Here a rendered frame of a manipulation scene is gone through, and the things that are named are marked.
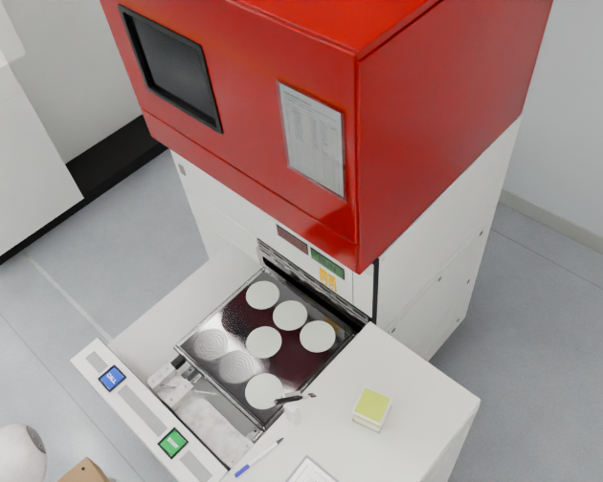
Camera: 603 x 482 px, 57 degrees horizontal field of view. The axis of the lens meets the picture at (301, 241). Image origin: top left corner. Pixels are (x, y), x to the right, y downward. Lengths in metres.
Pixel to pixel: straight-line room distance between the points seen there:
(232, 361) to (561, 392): 1.53
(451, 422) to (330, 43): 0.93
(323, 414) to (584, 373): 1.54
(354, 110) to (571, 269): 2.19
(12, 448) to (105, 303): 1.86
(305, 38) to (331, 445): 0.92
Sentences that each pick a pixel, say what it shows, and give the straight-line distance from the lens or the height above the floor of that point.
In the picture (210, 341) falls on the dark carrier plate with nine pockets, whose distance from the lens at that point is 1.65.
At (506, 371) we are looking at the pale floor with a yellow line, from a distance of 2.63.
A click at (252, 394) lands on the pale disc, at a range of 1.55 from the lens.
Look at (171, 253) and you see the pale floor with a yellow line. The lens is 3.06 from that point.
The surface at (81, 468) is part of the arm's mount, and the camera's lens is 1.60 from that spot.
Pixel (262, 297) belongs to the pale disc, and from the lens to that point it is 1.69.
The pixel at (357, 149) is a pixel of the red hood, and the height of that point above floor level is 1.62.
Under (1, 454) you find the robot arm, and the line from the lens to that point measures 1.20.
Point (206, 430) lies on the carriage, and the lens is 1.56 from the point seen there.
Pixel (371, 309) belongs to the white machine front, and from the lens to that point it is 1.51.
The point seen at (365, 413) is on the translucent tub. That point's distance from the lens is 1.36.
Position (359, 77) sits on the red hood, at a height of 1.77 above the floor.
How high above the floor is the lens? 2.30
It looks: 51 degrees down
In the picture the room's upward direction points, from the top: 8 degrees counter-clockwise
